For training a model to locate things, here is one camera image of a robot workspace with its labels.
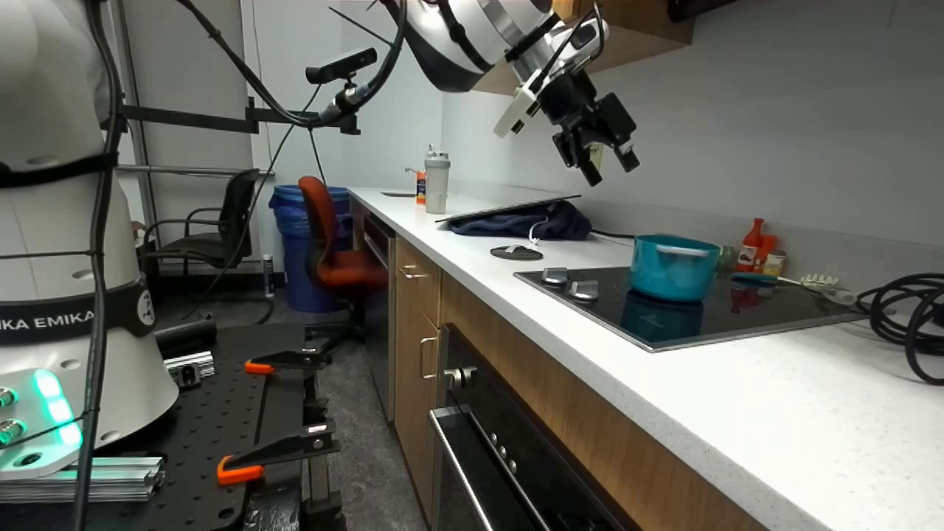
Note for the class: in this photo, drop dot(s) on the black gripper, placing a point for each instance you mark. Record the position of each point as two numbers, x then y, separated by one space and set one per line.
577 106

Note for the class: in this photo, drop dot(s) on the dark glass pot lid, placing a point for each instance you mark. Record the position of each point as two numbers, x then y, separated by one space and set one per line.
516 256

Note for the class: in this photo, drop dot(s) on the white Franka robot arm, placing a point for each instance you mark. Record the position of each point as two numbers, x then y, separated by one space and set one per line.
451 41

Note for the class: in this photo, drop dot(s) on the teal cooking pot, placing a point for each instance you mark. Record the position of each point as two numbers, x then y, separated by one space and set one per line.
672 277

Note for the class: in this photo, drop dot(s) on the dark blue cloth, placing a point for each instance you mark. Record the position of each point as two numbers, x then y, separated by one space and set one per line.
532 222

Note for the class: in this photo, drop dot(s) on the silver cooktop knob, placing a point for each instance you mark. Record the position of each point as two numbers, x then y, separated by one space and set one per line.
584 290
554 277

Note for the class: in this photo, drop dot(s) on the silver tumbler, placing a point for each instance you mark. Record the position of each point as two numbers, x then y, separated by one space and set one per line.
438 188

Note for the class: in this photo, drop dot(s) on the red sauce bottle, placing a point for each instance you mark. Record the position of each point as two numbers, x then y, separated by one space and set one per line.
754 246

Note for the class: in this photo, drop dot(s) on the small orange bottle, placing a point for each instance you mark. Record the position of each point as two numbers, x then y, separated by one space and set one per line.
420 191

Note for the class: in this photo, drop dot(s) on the teal utensil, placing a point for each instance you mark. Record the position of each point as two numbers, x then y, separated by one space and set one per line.
756 278

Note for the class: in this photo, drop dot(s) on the small bottle with yellow label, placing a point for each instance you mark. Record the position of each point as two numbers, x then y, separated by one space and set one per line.
774 265

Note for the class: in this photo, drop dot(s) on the black glass cooktop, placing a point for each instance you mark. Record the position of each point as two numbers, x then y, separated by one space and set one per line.
768 306

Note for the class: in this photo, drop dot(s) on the wooden base cabinet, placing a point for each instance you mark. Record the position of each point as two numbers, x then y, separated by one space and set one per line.
414 315

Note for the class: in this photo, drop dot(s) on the silver oven knob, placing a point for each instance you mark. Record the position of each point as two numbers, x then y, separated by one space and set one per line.
459 377

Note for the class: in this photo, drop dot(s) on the red office chair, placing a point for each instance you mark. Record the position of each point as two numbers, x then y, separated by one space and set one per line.
341 268

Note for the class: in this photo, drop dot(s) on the blue trash bin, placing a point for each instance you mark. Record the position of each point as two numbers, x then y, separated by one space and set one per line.
289 246

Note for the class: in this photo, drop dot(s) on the black built-in oven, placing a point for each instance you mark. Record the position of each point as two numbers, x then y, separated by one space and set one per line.
512 474

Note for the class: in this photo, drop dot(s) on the black office chair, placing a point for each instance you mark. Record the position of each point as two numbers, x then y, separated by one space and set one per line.
236 210

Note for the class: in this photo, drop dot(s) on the black block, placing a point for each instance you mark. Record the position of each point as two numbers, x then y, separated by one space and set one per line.
181 334

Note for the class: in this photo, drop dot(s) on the small grey box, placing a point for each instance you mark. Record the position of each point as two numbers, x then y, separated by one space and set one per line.
192 370

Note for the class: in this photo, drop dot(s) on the black breadboard table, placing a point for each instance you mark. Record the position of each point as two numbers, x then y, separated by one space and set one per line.
196 424

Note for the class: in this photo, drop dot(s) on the aluminium extrusion bar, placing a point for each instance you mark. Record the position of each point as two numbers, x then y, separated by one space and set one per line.
97 482

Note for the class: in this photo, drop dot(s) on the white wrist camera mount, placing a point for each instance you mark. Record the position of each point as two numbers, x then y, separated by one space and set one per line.
516 107

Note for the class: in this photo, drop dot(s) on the small wooden wall cabinet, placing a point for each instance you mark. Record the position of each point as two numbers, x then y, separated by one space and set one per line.
650 30

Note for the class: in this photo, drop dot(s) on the black stereo camera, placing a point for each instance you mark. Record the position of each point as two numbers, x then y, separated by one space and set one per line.
341 67

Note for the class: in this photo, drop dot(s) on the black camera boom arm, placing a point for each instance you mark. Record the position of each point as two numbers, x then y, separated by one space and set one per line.
209 120

